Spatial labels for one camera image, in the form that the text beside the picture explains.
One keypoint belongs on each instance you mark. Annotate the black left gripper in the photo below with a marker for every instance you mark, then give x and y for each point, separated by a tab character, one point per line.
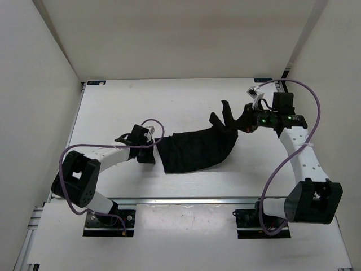
149	158

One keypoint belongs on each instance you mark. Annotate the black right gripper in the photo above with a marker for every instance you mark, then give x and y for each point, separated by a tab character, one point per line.
247	120

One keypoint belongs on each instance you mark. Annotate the black pleated skirt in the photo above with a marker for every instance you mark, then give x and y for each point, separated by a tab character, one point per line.
197	150

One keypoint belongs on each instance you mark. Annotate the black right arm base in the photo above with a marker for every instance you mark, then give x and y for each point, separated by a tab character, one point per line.
248	226

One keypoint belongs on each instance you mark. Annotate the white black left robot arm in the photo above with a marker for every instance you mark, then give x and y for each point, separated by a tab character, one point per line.
81	171

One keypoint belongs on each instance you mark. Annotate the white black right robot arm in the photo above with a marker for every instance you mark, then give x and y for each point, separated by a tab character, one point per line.
315	198

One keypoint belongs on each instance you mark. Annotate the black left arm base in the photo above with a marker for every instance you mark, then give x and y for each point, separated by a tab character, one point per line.
99	226

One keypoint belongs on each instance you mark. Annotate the blue right corner label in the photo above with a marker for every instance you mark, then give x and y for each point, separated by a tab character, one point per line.
262	80

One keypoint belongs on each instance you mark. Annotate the blue corner label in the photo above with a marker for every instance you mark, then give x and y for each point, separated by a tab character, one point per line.
96	82
262	80

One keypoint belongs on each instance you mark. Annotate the blue left corner label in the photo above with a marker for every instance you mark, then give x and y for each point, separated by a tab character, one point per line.
96	82

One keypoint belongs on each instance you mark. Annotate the white front cover board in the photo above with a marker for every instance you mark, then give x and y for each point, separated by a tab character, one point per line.
182	238

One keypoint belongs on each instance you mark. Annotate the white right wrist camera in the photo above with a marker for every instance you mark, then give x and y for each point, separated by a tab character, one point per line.
256	94

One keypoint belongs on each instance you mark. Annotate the aluminium table rail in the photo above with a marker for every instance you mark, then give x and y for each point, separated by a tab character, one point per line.
184	201

